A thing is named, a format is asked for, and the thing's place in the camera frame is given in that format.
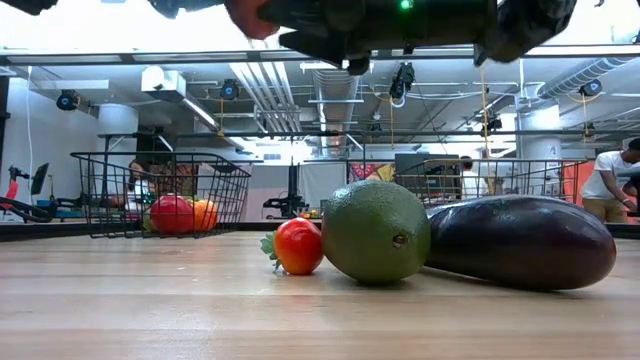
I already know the white ceiling unit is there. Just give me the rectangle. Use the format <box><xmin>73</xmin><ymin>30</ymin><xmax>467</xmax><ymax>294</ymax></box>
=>
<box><xmin>140</xmin><ymin>65</ymin><xmax>188</xmax><ymax>94</ymax></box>

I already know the small red cherry tomato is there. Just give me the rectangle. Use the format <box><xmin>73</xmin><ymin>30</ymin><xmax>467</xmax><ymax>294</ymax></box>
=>
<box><xmin>259</xmin><ymin>217</ymin><xmax>325</xmax><ymax>277</ymax></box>

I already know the colourful patterned tapestry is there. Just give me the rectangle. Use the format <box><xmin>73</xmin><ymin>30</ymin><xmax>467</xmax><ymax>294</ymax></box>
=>
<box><xmin>348</xmin><ymin>162</ymin><xmax>397</xmax><ymax>184</ymax></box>

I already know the black distant stand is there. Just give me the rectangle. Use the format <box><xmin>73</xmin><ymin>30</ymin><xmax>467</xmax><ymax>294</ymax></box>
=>
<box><xmin>262</xmin><ymin>163</ymin><xmax>309</xmax><ymax>220</ymax></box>

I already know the purple eggplant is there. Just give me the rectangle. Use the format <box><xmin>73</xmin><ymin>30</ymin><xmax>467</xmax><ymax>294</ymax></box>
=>
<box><xmin>424</xmin><ymin>194</ymin><xmax>618</xmax><ymax>293</ymax></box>

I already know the silver ceiling duct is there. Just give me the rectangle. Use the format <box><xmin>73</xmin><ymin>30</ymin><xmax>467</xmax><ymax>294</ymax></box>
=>
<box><xmin>312</xmin><ymin>68</ymin><xmax>362</xmax><ymax>157</ymax></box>

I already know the dark screen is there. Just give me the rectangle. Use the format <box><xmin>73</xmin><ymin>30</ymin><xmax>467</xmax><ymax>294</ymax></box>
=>
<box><xmin>393</xmin><ymin>153</ymin><xmax>462</xmax><ymax>194</ymax></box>

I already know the red bell pepper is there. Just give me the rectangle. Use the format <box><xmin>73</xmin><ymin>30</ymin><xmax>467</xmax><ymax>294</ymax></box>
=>
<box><xmin>223</xmin><ymin>0</ymin><xmax>282</xmax><ymax>42</ymax></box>

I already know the silver ribbed duct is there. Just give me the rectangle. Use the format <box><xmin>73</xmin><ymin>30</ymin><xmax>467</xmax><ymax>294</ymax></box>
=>
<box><xmin>536</xmin><ymin>55</ymin><xmax>639</xmax><ymax>101</ymax></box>

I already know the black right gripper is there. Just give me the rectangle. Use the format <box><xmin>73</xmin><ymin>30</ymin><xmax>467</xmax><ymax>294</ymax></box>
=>
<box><xmin>259</xmin><ymin>0</ymin><xmax>496</xmax><ymax>76</ymax></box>

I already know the black wire basket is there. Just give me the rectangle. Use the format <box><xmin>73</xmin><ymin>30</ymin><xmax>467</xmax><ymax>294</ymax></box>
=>
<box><xmin>70</xmin><ymin>151</ymin><xmax>253</xmax><ymax>240</ymax></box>

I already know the orange cloth partition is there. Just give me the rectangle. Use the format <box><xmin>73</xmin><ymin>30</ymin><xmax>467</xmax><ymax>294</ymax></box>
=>
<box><xmin>562</xmin><ymin>159</ymin><xmax>597</xmax><ymax>207</ymax></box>

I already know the green avocado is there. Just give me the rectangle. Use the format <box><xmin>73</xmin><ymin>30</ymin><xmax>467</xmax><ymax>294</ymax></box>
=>
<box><xmin>320</xmin><ymin>179</ymin><xmax>432</xmax><ymax>287</ymax></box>

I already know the orange red peach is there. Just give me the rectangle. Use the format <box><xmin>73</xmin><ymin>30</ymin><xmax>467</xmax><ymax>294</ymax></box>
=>
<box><xmin>191</xmin><ymin>199</ymin><xmax>220</xmax><ymax>233</ymax></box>

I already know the black hanging ceiling device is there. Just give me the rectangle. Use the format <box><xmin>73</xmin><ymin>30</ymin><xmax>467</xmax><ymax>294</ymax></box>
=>
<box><xmin>388</xmin><ymin>61</ymin><xmax>417</xmax><ymax>109</ymax></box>

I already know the bronze wire basket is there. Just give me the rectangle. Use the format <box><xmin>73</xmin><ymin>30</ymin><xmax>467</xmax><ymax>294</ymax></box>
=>
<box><xmin>394</xmin><ymin>158</ymin><xmax>589</xmax><ymax>221</ymax></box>

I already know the red and black distant robot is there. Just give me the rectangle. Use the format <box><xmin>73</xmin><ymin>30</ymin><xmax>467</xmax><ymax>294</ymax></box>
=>
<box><xmin>0</xmin><ymin>166</ymin><xmax>56</xmax><ymax>225</ymax></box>

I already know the red apple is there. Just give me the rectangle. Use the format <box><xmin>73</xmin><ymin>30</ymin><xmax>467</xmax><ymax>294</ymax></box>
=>
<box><xmin>149</xmin><ymin>194</ymin><xmax>196</xmax><ymax>236</ymax></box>

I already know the person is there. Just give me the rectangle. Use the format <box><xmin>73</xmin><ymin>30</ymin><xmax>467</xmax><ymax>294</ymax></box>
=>
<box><xmin>579</xmin><ymin>137</ymin><xmax>640</xmax><ymax>224</ymax></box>
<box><xmin>122</xmin><ymin>158</ymin><xmax>154</xmax><ymax>214</ymax></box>
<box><xmin>458</xmin><ymin>155</ymin><xmax>482</xmax><ymax>200</ymax></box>

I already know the black round ceiling device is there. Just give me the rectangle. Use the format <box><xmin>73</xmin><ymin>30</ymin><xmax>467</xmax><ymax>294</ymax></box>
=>
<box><xmin>578</xmin><ymin>78</ymin><xmax>605</xmax><ymax>99</ymax></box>
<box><xmin>55</xmin><ymin>88</ymin><xmax>81</xmax><ymax>113</ymax></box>
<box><xmin>219</xmin><ymin>78</ymin><xmax>242</xmax><ymax>102</ymax></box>

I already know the black monitor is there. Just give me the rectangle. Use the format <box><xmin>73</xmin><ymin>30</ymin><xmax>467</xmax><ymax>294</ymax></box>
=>
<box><xmin>29</xmin><ymin>161</ymin><xmax>51</xmax><ymax>196</ymax></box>

